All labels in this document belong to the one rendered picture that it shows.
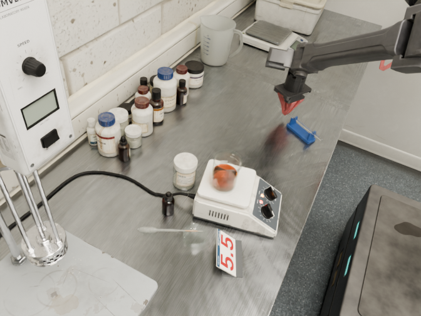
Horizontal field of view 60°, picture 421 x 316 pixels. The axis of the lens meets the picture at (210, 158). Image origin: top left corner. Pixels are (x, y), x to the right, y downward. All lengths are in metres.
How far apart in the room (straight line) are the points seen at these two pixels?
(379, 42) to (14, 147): 0.63
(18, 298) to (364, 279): 1.05
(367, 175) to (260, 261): 1.56
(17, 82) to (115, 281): 0.51
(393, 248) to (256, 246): 0.77
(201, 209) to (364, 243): 0.81
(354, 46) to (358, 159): 1.63
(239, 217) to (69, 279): 0.37
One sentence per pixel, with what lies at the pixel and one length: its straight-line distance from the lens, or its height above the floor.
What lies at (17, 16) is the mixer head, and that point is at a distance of 0.35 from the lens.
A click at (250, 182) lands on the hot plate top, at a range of 0.85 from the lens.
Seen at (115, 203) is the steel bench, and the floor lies 0.75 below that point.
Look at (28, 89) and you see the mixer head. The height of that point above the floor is 1.25.
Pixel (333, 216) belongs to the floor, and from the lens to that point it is 2.01.
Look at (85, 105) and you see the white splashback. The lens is 1.03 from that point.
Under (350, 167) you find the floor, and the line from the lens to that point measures 2.32.
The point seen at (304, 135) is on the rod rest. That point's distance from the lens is 1.15.
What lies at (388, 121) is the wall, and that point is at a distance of 2.38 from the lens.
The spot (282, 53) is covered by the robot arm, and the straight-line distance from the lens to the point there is 1.06.
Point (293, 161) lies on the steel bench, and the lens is 1.07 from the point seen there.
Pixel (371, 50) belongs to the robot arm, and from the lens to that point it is 0.78.
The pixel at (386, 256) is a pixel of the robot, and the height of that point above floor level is 0.36.
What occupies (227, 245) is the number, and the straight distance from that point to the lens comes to 0.81.
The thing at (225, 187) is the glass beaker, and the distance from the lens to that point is 0.80.
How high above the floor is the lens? 1.45
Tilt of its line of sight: 44 degrees down
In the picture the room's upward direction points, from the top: 9 degrees clockwise
